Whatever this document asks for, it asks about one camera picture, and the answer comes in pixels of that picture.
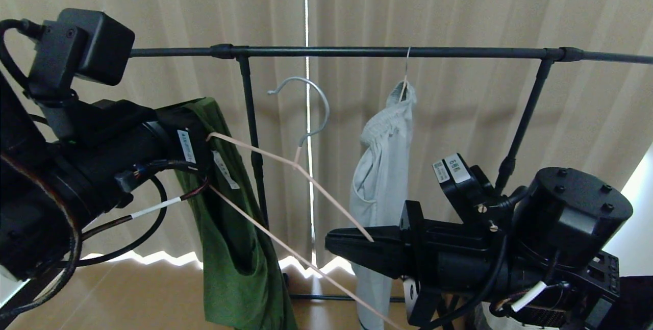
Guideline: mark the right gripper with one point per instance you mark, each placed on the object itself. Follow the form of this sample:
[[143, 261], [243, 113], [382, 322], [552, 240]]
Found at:
[[449, 263]]

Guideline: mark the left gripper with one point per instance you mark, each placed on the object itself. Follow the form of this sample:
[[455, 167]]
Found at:
[[127, 161]]

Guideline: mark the pale grey shorts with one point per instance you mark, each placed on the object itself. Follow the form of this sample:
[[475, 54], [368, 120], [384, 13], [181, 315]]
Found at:
[[380, 182]]

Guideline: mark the green garment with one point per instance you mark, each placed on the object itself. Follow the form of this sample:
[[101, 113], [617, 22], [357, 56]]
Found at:
[[234, 248]]

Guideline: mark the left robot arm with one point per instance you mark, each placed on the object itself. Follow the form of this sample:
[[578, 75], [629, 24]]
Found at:
[[25, 218]]

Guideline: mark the black clothes rack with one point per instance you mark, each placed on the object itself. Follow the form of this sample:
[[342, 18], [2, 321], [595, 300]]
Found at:
[[382, 52]]

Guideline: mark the beige curtain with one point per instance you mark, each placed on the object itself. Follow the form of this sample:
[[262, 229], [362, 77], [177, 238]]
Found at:
[[484, 8]]

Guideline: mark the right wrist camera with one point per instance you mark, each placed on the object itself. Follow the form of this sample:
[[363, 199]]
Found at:
[[464, 187]]

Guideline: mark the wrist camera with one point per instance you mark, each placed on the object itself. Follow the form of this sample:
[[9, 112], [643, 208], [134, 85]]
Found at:
[[86, 49], [464, 187]]

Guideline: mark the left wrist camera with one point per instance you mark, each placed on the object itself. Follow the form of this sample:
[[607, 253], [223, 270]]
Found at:
[[86, 49]]

